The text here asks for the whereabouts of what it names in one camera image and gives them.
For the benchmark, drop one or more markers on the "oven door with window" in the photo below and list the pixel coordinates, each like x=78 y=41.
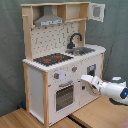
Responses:
x=64 y=97

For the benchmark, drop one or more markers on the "grey toy sink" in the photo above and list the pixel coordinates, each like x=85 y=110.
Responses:
x=79 y=51

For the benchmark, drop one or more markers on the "right red stove knob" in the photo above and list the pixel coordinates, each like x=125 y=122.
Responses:
x=74 y=69

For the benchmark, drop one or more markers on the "grey range hood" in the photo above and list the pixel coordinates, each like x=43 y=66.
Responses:
x=48 y=18

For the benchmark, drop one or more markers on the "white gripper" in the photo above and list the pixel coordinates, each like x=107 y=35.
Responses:
x=92 y=84

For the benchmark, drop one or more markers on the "left red stove knob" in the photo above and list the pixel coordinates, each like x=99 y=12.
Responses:
x=56 y=75

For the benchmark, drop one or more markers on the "black stovetop red burners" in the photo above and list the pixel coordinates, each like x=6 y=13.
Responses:
x=52 y=59

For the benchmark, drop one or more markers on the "white fridge door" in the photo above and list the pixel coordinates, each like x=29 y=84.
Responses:
x=90 y=66

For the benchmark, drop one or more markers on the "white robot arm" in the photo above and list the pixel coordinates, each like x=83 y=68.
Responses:
x=116 y=90

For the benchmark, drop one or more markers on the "white wooden toy kitchen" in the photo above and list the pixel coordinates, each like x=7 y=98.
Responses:
x=40 y=84

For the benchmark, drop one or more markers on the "red stove knob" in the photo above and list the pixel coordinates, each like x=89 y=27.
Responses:
x=56 y=75
x=74 y=69

